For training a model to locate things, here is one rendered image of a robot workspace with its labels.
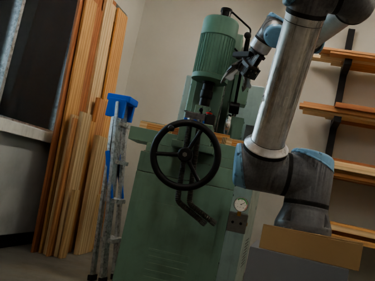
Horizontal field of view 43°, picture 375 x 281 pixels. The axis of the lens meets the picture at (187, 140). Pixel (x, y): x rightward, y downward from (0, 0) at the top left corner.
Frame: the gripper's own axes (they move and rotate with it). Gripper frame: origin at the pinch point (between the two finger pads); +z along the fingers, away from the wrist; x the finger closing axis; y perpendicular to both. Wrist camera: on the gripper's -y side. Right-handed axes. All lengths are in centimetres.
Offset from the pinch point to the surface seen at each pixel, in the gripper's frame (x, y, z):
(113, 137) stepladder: -4, -67, 83
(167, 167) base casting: -18.1, 16.2, 40.1
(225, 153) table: 0.3, 22.1, 21.9
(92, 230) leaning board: 31, -90, 186
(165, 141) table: -20.6, 8.0, 32.1
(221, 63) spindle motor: -1.8, -13.4, -3.7
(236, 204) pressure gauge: 3, 43, 33
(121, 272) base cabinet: -26, 39, 83
